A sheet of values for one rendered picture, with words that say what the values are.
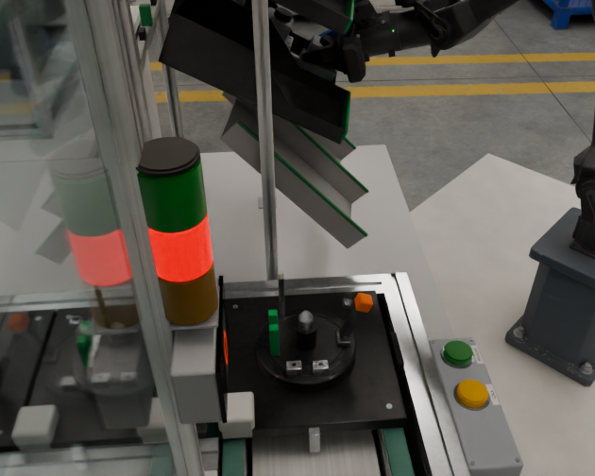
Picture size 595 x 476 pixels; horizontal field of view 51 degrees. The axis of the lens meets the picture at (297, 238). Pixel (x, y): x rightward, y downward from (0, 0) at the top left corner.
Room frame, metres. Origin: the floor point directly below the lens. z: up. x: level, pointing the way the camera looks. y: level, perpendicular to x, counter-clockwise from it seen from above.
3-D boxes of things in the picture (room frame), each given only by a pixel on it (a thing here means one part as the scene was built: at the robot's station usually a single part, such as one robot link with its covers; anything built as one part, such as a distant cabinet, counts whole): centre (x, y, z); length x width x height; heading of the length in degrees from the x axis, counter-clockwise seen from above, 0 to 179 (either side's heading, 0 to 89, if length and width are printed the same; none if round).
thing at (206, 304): (0.40, 0.10, 1.28); 0.05 x 0.05 x 0.05
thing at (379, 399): (0.59, -0.01, 0.96); 0.24 x 0.24 x 0.02; 4
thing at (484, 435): (0.52, -0.23, 0.93); 0.21 x 0.07 x 0.06; 4
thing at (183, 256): (0.40, 0.10, 1.33); 0.05 x 0.05 x 0.05
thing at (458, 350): (0.59, -0.23, 0.96); 0.04 x 0.04 x 0.02
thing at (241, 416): (0.49, 0.08, 0.97); 0.05 x 0.05 x 0.04; 4
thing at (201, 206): (0.40, 0.10, 1.38); 0.05 x 0.05 x 0.05
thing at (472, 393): (0.52, -0.23, 0.96); 0.04 x 0.04 x 0.02
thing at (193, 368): (0.40, 0.10, 1.29); 0.12 x 0.05 x 0.25; 4
